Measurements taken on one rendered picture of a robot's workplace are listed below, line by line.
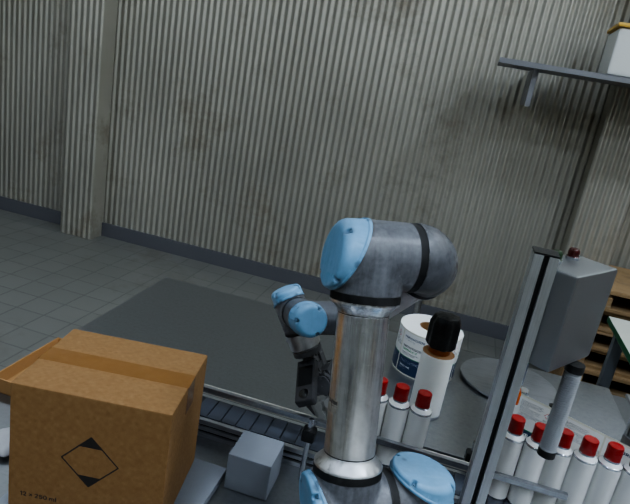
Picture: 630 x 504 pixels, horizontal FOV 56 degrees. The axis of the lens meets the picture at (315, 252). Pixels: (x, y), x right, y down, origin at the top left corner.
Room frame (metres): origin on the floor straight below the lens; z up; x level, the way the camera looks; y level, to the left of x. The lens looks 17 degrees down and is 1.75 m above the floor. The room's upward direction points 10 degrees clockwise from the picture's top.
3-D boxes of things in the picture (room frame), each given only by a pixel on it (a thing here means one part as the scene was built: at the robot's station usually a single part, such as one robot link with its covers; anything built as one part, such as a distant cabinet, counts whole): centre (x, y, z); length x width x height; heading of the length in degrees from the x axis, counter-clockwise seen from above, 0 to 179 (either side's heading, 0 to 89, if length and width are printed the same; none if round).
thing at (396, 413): (1.24, -0.25, 0.98); 0.05 x 0.05 x 0.20
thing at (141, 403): (1.04, 0.34, 0.99); 0.30 x 0.24 x 0.27; 88
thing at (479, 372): (1.76, -0.69, 0.89); 0.31 x 0.31 x 0.01
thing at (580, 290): (1.10, -0.49, 1.38); 0.17 x 0.10 x 0.19; 133
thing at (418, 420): (1.23, -0.31, 0.98); 0.05 x 0.05 x 0.20
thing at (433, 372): (1.50, -0.38, 1.03); 0.09 x 0.09 x 0.30
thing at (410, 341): (1.77, -0.41, 0.95); 0.20 x 0.20 x 0.14
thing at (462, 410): (1.62, -0.61, 0.86); 0.80 x 0.67 x 0.05; 78
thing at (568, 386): (1.07, -0.54, 1.18); 0.04 x 0.04 x 0.21
